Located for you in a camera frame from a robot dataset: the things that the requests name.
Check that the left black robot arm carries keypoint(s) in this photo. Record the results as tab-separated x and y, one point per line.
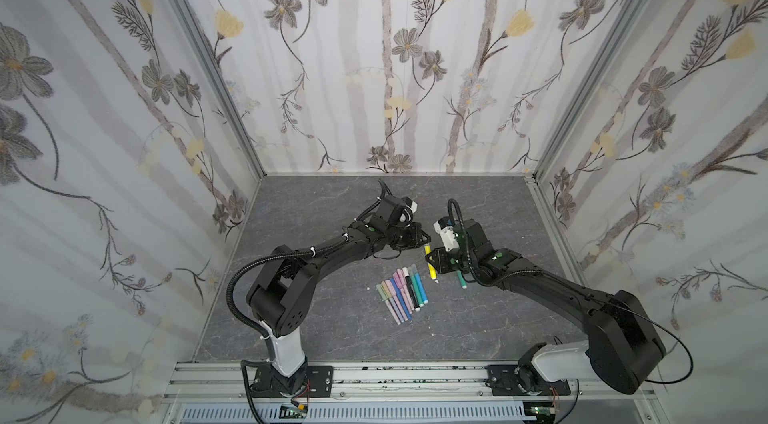
281	295

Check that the pink speckled pen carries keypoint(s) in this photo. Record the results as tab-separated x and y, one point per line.
404	290

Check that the yellow highlighter marker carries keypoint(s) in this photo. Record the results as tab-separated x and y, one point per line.
430	263

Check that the black white pen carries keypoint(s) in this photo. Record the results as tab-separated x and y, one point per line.
412	288

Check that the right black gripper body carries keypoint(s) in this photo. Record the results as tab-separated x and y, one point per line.
445	261

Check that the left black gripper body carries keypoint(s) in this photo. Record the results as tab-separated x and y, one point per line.
400	237

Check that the aluminium mounting rail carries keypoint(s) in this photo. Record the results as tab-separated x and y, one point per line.
352	381

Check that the tan cap blue pen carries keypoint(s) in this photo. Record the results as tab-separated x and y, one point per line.
386	289

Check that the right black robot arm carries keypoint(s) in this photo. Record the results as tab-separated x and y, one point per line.
621	347

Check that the purple cap pink pen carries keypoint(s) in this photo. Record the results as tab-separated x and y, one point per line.
401	298

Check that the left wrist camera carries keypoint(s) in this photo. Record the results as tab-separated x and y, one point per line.
395	210

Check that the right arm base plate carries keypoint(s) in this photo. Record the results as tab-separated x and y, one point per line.
522	381

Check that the white perforated cable duct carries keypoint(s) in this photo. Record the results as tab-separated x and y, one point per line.
362	412

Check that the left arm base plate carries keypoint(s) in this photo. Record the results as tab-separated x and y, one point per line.
313	381

